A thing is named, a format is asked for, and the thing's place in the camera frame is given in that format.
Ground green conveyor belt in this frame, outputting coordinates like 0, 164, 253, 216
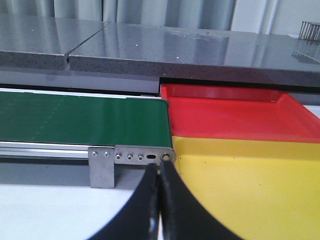
0, 91, 172, 147

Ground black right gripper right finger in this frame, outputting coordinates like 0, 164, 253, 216
159, 161, 241, 240

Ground steel conveyor end plate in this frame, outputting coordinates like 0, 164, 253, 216
114, 145, 176, 166

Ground steel conveyor support bracket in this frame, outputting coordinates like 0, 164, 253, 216
88, 146, 115, 189

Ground yellow plastic tray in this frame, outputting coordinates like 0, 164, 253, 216
173, 136, 320, 240

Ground aluminium conveyor side rail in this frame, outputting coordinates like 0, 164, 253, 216
0, 141, 114, 159

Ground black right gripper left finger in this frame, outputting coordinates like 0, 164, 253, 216
90, 163, 160, 240

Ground grey stone slab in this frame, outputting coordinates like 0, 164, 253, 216
0, 13, 107, 71
69, 23, 320, 88

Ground red plastic tray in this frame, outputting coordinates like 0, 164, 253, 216
160, 84, 320, 143

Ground left grey stone slab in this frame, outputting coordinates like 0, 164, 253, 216
0, 13, 107, 71

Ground right grey stone slab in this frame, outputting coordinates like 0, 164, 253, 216
69, 23, 320, 88

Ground grey pleated curtain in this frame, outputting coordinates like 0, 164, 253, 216
0, 0, 320, 35

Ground black wire rack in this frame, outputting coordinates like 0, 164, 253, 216
298, 21, 320, 42

